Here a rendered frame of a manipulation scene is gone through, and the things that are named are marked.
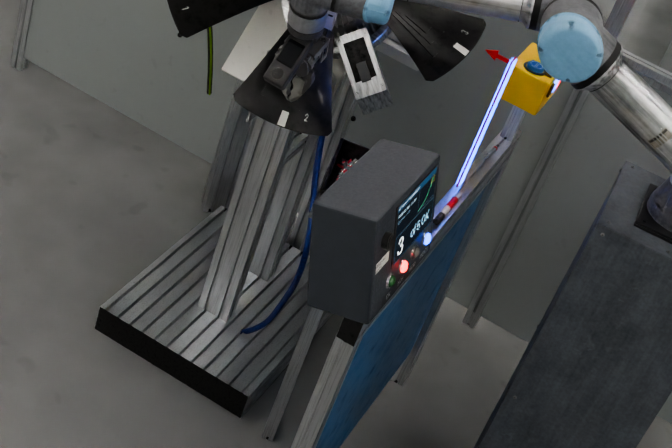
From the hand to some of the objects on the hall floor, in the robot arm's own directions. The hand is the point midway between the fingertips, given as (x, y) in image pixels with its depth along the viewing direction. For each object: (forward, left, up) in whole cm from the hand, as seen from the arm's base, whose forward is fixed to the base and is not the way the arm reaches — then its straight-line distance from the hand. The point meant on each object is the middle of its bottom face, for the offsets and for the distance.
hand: (288, 98), depth 258 cm
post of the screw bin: (-17, -14, -99) cm, 101 cm away
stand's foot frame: (+15, -44, -98) cm, 108 cm away
